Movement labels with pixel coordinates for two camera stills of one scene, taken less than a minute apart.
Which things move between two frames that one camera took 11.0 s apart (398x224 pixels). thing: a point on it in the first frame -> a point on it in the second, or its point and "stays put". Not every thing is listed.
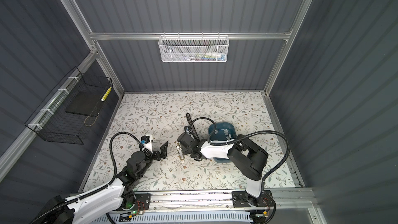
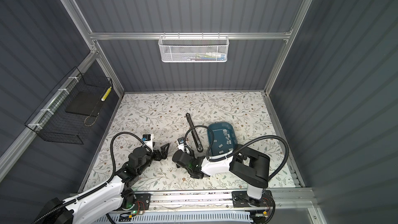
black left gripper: x=158 y=156 stays put
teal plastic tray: x=224 y=130 stays put
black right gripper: x=184 y=151 -> x=191 y=153
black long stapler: x=192 y=128 stays put
